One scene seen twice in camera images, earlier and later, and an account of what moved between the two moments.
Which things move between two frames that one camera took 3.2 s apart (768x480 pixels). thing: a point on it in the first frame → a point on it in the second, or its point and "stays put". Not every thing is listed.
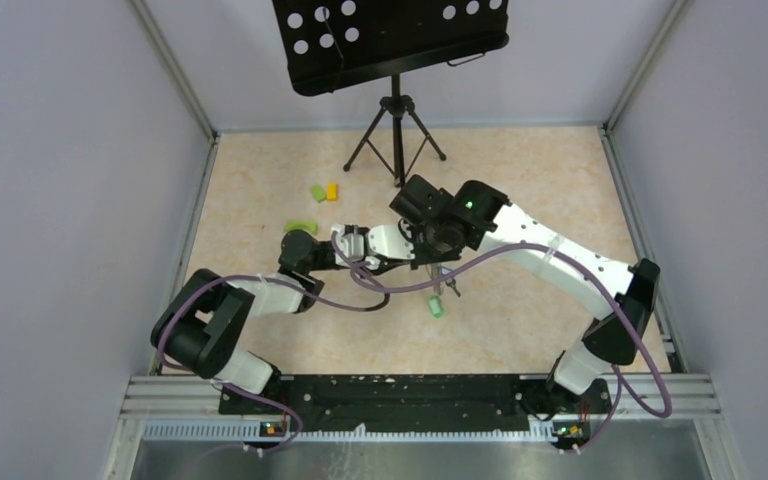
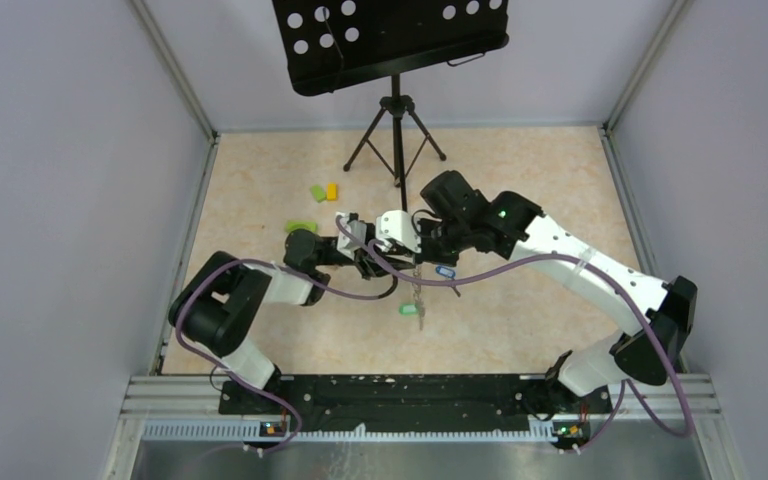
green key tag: (435, 306) → (408, 309)
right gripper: (420, 258) stays put
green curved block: (311, 226) stays put
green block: (318, 192) stays put
